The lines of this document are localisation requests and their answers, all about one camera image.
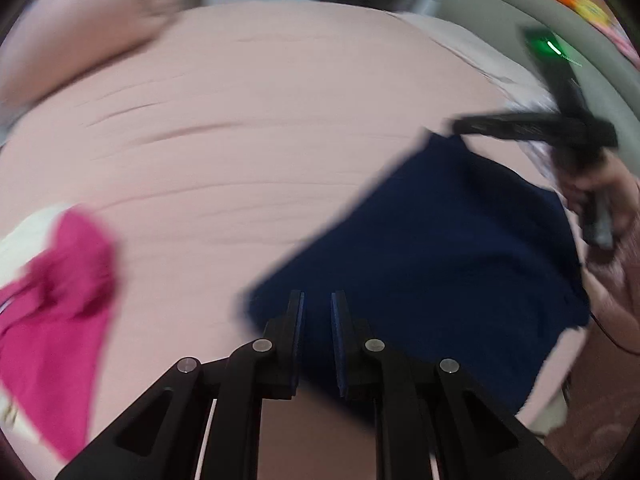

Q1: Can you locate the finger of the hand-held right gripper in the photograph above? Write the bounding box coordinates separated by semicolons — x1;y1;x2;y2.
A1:
452;113;566;147

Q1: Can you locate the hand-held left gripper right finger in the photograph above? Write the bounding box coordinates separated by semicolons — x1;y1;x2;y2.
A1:
331;290;576;480

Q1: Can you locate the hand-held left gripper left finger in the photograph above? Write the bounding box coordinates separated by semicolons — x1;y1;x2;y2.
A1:
55;290;306;480

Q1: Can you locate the navy blue garment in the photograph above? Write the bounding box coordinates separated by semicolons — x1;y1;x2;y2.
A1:
239;130;592;423

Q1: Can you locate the person's right hand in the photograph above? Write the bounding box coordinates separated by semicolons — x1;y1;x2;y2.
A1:
556;152;638;266

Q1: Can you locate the grey padded headboard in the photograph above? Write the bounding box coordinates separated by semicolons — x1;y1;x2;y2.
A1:
440;0;640;161

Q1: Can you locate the pink bed sheet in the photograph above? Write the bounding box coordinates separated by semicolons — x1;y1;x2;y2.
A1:
0;4;581;480

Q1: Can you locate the magenta garment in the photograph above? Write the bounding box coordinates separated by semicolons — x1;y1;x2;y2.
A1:
0;209;119;461

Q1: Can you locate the white garment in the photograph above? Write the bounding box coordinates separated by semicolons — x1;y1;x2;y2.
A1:
0;203;76;448

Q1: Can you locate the pink pillow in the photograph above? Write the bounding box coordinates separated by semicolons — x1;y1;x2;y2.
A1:
0;0;201;111

